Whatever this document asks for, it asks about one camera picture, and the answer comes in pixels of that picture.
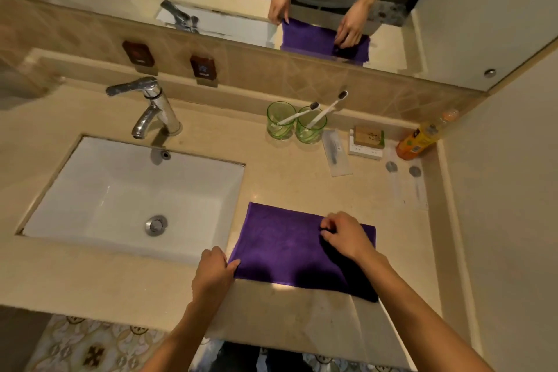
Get person's right hand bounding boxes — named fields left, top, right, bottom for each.
left=319, top=212, right=389, bottom=268

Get person's left hand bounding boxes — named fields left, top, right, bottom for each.
left=191, top=246, right=241, bottom=312

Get purple towel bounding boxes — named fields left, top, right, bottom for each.
left=228, top=202, right=379, bottom=304

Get person's right forearm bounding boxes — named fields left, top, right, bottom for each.
left=360, top=253, right=495, bottom=372

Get person's left forearm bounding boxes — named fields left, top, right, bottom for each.
left=140, top=298, right=215, bottom=372

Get clear packet with comb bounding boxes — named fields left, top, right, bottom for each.
left=322, top=129, right=353, bottom=178

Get clear wrapped toiletry packet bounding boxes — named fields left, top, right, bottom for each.
left=407, top=164, right=429, bottom=211
left=384, top=159, right=406, bottom=208

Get chrome sink drain plug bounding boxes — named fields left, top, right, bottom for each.
left=145, top=215, right=169, bottom=237

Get white flat box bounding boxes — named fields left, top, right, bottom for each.
left=347, top=129, right=384, bottom=161

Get person's dark trousers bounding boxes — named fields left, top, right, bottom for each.
left=208, top=340, right=313, bottom=372

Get green glass cup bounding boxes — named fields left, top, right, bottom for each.
left=266, top=101, right=298, bottom=141
left=295, top=111, right=328, bottom=145

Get brown and green soap box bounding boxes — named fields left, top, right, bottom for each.
left=353, top=125, right=385, bottom=150

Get white toothbrush with dark bristles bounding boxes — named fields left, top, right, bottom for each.
left=277, top=102, right=321, bottom=126
left=305, top=90, right=349, bottom=129

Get orange drink bottle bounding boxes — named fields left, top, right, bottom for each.
left=395, top=109, right=461, bottom=162

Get white rectangular sink basin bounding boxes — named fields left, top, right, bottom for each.
left=17, top=135, right=246, bottom=266

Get chrome faucet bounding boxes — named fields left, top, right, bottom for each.
left=106, top=76, right=183, bottom=140

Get dark brown wall plaque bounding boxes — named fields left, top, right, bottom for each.
left=189, top=54, right=218, bottom=81
left=121, top=40, right=156, bottom=68

